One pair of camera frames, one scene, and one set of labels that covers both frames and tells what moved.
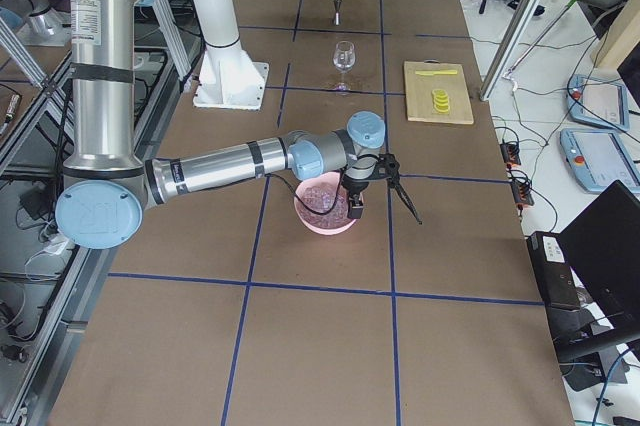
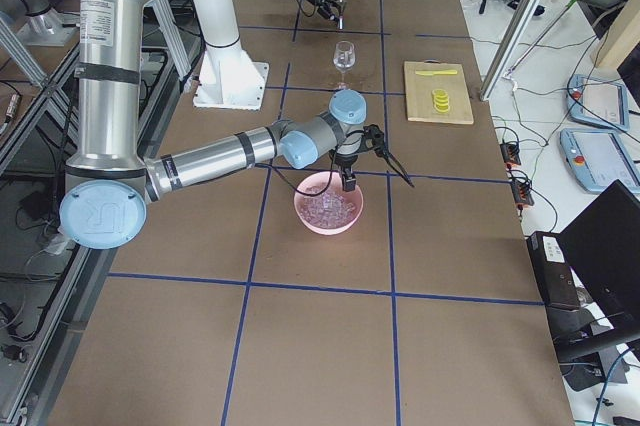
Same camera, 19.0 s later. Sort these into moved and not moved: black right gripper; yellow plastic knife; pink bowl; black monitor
Moved: black right gripper
Not moved: yellow plastic knife; black monitor; pink bowl
